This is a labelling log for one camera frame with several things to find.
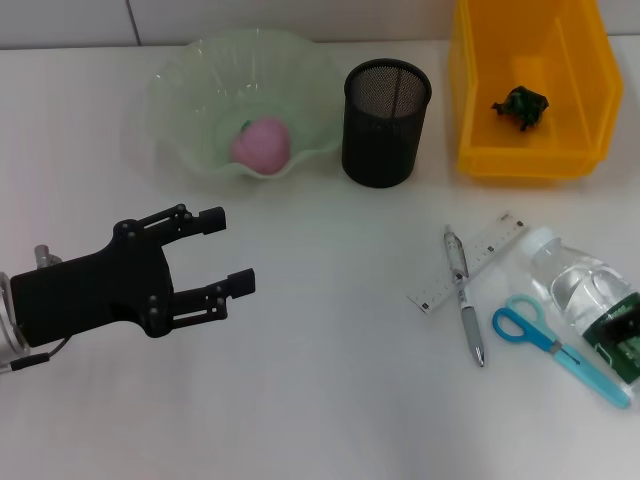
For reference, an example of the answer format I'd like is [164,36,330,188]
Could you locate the grey white ballpoint pen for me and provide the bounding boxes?
[442,224,486,369]

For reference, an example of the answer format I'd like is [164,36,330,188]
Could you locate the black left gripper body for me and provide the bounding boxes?
[9,218,176,349]

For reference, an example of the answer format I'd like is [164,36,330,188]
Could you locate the clear green label water bottle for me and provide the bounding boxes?
[519,226,640,396]

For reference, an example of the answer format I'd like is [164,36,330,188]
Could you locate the yellow plastic bin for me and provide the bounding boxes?
[447,0,625,189]

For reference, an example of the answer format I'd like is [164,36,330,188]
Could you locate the green plastic wrapper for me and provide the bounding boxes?
[490,85,550,134]

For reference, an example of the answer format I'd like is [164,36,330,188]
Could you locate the blue handled scissors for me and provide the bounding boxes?
[492,294,632,410]

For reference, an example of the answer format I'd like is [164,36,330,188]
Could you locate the pink peach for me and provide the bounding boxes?
[229,114,292,176]

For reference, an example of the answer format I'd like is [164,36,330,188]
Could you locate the clear plastic ruler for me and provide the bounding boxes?
[407,210,532,316]

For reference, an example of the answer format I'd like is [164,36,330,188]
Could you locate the black mesh pen holder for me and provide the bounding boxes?
[341,58,432,189]

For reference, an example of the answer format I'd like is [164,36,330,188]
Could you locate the silver left cable connector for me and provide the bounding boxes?
[33,244,64,270]

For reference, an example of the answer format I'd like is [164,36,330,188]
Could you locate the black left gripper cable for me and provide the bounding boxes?
[10,337,76,372]

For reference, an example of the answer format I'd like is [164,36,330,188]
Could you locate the green glass fruit bowl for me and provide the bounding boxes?
[147,28,341,182]

